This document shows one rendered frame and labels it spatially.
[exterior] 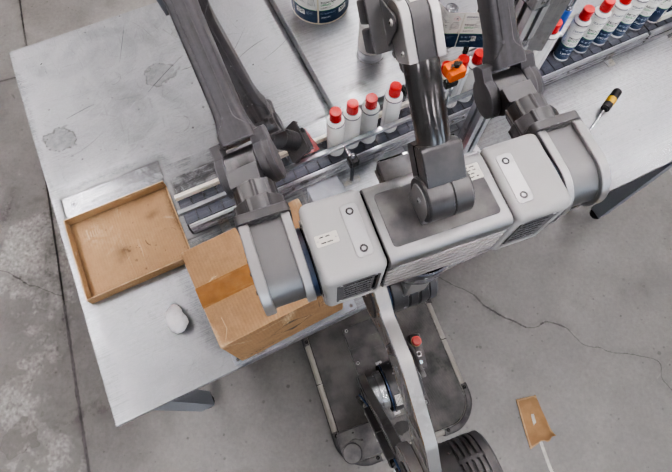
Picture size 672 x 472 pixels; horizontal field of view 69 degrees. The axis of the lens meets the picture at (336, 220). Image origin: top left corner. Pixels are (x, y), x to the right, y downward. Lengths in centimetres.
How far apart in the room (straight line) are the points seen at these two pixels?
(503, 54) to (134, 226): 111
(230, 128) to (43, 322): 185
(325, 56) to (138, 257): 87
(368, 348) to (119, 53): 139
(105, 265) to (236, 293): 54
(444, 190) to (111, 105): 134
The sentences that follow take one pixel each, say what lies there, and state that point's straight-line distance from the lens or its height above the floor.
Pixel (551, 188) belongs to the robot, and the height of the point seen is 153.
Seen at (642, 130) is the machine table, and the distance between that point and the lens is 189.
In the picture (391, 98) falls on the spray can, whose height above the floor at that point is 105.
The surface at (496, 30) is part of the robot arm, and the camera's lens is 95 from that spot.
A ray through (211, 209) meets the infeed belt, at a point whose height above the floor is 88.
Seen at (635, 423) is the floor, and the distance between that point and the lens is 252.
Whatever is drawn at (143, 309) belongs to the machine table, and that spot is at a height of 83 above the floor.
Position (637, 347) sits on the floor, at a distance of 257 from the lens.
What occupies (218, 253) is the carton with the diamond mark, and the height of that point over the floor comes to 112.
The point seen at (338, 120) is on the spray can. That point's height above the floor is 106.
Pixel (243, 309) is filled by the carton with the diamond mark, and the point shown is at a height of 112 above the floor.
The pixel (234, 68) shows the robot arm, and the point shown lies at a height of 135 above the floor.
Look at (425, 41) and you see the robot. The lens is 63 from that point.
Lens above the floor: 219
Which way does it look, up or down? 68 degrees down
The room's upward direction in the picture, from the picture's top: 1 degrees clockwise
